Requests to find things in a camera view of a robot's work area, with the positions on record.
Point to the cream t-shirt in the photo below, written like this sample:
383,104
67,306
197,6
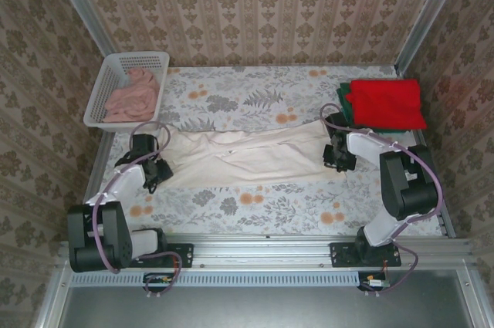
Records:
270,158

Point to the red t-shirt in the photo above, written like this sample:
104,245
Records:
386,104

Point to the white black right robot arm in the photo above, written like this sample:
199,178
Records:
366,146

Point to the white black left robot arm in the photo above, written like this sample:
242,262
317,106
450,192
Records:
123,185

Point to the green folded t-shirt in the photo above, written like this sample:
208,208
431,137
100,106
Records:
342,100

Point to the pink t-shirt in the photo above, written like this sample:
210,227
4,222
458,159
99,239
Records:
131,104

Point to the floral tablecloth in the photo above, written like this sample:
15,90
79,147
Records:
270,208

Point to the small circuit board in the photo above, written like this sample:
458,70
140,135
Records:
164,279
376,283

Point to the white plastic basket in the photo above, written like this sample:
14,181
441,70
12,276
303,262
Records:
116,69

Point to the grey metal panel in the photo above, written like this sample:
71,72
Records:
251,308

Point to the aluminium side rail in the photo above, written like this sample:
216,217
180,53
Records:
445,225
104,146

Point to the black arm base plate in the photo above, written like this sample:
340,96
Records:
185,256
339,256

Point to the aluminium front rail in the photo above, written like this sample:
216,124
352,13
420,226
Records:
262,251

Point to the aluminium corner post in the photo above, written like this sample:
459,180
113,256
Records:
435,4
81,4

